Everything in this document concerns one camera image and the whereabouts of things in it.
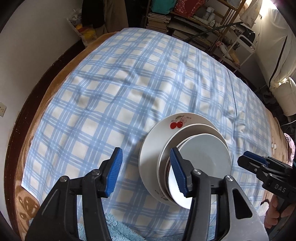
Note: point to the large cherry plate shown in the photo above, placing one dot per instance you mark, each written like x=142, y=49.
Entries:
x=153, y=145

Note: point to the white utility cart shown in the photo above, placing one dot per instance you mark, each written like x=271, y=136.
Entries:
x=237, y=53

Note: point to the light blue towel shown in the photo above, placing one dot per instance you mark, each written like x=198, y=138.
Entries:
x=117, y=230

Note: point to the brown coat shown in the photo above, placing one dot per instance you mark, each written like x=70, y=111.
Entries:
x=115, y=16

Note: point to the blue plaid tablecloth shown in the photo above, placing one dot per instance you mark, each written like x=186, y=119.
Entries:
x=116, y=95

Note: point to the wall socket upper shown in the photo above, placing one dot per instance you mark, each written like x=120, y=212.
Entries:
x=2, y=109

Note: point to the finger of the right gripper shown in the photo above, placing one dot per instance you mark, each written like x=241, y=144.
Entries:
x=256, y=157
x=259, y=168

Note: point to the white duvet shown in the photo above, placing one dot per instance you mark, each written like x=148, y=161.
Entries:
x=276, y=55

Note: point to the wooden shelf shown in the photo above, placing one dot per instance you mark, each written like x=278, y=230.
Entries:
x=207, y=26

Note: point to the teal bag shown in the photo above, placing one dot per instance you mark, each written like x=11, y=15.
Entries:
x=163, y=6

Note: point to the red bowl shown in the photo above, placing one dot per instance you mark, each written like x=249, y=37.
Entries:
x=207, y=153

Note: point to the red bag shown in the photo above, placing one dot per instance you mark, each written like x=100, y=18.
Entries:
x=188, y=7

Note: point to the person's right hand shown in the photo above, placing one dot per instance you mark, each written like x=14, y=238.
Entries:
x=272, y=215

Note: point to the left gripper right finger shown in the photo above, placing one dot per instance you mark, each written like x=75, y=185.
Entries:
x=236, y=218

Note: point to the brown blanket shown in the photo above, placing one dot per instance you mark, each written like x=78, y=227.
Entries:
x=25, y=205

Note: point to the stack of books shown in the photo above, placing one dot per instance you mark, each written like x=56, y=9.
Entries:
x=158, y=22

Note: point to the large white bowl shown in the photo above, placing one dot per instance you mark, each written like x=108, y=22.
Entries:
x=163, y=163

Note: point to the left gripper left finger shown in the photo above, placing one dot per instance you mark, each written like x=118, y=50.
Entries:
x=57, y=219

